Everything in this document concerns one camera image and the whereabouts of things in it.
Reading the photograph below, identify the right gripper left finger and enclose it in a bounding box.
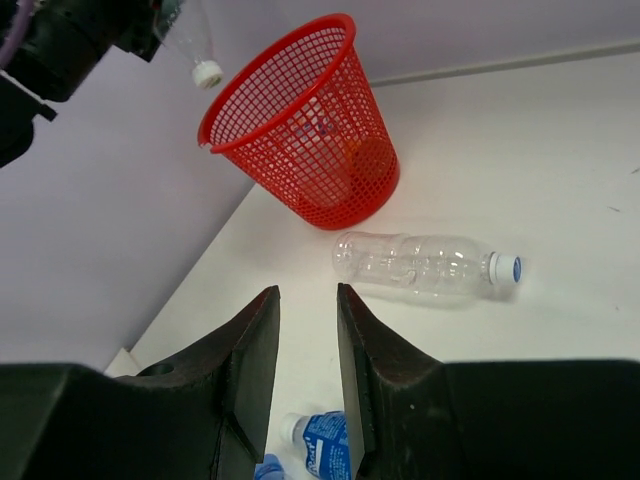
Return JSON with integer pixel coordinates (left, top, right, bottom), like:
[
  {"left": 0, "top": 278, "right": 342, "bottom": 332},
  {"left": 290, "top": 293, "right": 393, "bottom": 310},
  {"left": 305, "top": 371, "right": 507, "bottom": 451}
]
[{"left": 1, "top": 286, "right": 280, "bottom": 479}]

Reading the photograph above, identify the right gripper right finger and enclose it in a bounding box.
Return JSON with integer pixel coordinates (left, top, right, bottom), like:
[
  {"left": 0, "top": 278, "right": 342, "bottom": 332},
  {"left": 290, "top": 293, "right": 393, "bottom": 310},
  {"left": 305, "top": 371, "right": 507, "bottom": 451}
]
[{"left": 337, "top": 284, "right": 639, "bottom": 479}]

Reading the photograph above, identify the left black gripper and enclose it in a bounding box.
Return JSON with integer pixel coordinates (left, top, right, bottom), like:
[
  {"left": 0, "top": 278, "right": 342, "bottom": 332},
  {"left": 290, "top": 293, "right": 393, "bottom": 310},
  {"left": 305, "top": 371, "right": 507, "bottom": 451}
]
[{"left": 102, "top": 0, "right": 181, "bottom": 62}]

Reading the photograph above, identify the green label clear bottle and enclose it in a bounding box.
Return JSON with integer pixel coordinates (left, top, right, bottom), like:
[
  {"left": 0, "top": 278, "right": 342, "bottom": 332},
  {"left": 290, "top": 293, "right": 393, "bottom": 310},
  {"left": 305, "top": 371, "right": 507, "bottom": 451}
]
[{"left": 153, "top": 0, "right": 223, "bottom": 90}]

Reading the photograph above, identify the blue label large bottle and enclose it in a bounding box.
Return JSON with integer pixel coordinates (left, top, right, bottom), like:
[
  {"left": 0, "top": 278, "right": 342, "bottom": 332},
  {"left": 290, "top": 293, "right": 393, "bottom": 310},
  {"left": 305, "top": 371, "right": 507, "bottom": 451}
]
[{"left": 280, "top": 411, "right": 352, "bottom": 480}]

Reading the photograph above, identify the large clear plastic bottle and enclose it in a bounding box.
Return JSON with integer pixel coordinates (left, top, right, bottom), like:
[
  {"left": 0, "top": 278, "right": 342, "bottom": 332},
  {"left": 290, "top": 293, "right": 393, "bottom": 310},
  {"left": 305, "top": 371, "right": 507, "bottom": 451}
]
[{"left": 332, "top": 231, "right": 523, "bottom": 298}]

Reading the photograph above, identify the orange plastic bottle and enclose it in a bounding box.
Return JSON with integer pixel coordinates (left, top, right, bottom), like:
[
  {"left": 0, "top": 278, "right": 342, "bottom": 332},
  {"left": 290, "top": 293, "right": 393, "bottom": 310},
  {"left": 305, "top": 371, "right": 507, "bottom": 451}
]
[{"left": 347, "top": 137, "right": 379, "bottom": 174}]

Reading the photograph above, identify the white label clear bottle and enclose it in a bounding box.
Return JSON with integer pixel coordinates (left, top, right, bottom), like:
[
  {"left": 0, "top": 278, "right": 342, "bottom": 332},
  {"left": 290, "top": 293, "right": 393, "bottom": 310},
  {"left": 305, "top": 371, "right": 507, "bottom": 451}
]
[{"left": 293, "top": 111, "right": 337, "bottom": 144}]

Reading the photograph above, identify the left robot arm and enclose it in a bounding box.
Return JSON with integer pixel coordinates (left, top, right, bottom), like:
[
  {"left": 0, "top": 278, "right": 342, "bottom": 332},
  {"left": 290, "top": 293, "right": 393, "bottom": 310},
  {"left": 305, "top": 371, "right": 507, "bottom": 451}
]
[{"left": 1, "top": 0, "right": 180, "bottom": 166}]

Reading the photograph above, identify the red mesh plastic bin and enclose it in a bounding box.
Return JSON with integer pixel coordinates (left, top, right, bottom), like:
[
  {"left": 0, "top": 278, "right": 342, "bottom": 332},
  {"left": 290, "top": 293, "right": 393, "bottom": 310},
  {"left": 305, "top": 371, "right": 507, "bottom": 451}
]
[{"left": 198, "top": 13, "right": 400, "bottom": 230}]

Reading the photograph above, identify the blue cap small bottle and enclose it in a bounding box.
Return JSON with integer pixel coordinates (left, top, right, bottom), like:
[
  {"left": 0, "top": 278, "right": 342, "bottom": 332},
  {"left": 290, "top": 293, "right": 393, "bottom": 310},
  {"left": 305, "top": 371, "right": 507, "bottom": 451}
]
[{"left": 253, "top": 454, "right": 286, "bottom": 480}]

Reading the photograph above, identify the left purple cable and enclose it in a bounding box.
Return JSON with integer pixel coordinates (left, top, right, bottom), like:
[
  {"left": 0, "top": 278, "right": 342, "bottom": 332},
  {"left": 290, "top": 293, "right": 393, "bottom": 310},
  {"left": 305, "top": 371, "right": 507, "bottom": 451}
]
[{"left": 0, "top": 0, "right": 39, "bottom": 69}]

